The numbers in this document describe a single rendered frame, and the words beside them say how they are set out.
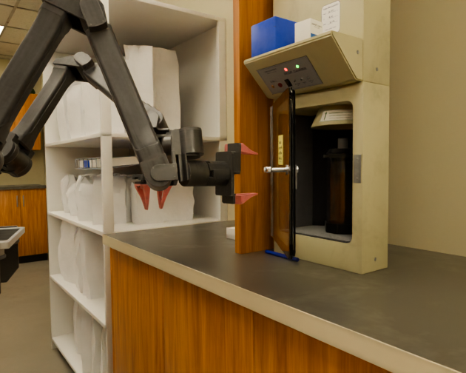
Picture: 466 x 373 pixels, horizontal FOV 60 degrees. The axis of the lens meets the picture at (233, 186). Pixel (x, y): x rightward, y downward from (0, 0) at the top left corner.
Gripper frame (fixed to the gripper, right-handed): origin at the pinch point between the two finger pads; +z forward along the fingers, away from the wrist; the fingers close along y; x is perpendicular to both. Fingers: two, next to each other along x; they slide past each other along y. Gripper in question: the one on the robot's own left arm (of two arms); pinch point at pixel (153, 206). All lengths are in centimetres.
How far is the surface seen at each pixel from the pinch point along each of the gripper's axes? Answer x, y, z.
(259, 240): -9.1, 31.7, 12.2
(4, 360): 180, -19, 109
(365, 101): -46, 34, -26
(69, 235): 150, 15, 30
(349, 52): -46, 28, -37
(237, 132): -8.2, 24.3, -21.3
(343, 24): -41, 33, -46
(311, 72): -35, 27, -35
